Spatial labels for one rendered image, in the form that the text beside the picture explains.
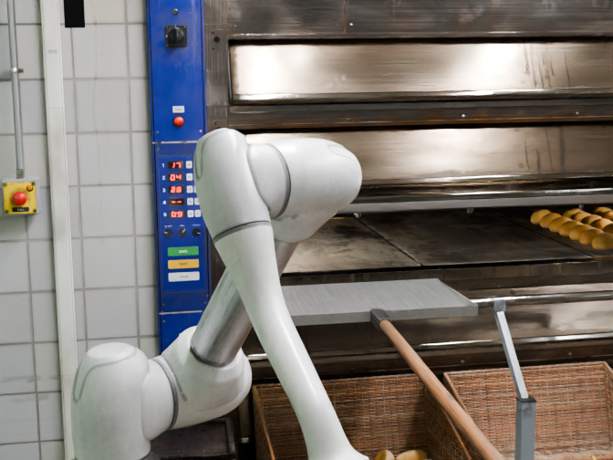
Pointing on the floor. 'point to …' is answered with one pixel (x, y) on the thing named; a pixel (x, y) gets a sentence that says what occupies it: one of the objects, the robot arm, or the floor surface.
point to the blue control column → (187, 67)
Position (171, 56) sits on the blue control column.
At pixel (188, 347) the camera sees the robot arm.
